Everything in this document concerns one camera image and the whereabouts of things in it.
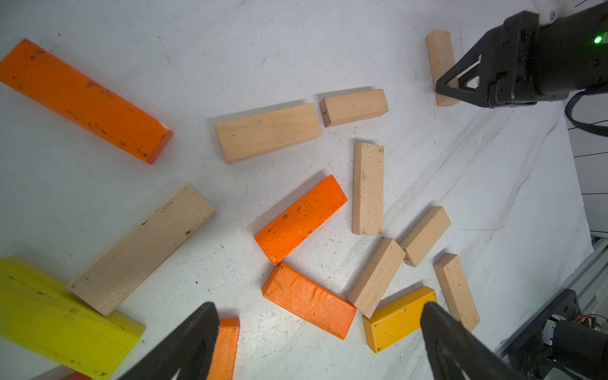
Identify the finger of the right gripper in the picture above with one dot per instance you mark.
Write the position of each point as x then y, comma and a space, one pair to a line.
469, 79

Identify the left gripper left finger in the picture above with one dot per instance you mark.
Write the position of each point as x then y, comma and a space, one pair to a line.
186, 353

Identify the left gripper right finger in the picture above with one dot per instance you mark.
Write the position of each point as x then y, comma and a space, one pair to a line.
454, 353

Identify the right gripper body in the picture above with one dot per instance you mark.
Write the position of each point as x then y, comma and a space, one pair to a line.
510, 81

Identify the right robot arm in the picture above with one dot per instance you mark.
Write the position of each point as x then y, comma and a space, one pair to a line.
569, 61

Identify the orange block lower left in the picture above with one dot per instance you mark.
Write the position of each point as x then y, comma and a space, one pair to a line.
225, 352

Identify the orange block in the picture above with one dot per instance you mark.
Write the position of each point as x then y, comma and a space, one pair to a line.
299, 295
225, 352
49, 81
294, 225

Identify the yellow block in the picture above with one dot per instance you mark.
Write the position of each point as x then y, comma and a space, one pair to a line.
397, 320

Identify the natural wood block small diagonal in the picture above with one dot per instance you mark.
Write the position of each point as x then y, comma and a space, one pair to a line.
375, 279

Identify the red block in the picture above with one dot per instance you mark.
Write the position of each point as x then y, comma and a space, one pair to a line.
76, 376

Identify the natural wood block small right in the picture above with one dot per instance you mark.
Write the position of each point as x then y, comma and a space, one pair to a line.
420, 240

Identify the orange block lower middle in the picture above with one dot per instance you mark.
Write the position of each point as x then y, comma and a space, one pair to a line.
299, 295

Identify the natural wood block vertical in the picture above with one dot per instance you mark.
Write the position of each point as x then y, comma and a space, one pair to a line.
368, 189

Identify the yellow-green block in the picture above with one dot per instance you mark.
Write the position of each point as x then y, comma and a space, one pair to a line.
40, 314

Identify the orange block far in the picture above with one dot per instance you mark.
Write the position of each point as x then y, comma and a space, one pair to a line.
49, 81

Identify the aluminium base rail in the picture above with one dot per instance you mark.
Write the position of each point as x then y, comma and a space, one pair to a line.
567, 338

